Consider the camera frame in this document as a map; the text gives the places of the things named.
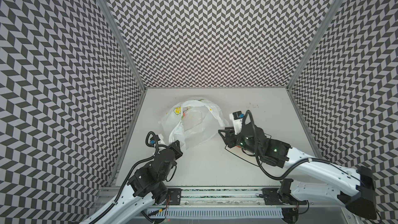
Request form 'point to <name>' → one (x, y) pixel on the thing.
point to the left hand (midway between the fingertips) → (180, 142)
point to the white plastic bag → (192, 121)
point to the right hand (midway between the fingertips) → (222, 135)
